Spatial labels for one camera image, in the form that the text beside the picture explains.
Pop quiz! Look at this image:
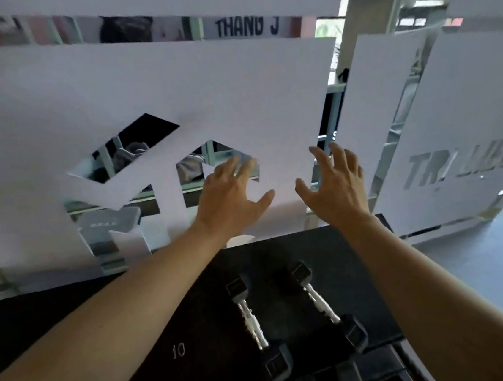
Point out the person's right hand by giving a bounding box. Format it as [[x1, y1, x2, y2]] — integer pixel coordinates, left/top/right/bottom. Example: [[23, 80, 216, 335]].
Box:
[[291, 138, 372, 231]]

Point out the person's left hand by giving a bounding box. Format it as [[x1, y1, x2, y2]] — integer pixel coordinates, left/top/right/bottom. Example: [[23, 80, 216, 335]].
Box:
[[186, 152, 280, 242]]

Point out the person's right forearm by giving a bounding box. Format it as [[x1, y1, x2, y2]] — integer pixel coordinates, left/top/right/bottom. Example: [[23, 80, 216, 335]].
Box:
[[331, 197, 503, 381]]

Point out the person's left forearm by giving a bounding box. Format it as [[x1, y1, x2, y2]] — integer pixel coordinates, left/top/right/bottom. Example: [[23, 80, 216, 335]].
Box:
[[0, 221, 250, 381]]

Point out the black dumbbell rack shelf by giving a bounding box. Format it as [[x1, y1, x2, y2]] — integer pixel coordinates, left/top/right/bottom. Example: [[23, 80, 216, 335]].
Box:
[[0, 212, 412, 381]]

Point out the narrow frosted glass panel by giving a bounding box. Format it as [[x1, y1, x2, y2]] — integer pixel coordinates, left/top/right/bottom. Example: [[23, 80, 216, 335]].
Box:
[[326, 27, 448, 198]]

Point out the frosted glass panel with lettering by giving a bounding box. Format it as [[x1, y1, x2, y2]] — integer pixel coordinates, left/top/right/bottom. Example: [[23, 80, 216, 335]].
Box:
[[354, 26, 503, 239]]

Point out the frosted glass panel house cutout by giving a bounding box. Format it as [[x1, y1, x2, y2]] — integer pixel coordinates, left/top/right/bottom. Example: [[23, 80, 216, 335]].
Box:
[[0, 0, 376, 305]]

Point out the black hex dumbbell chrome handle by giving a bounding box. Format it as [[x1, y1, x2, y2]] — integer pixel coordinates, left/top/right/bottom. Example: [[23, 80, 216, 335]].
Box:
[[286, 254, 371, 362], [223, 268, 296, 381]]

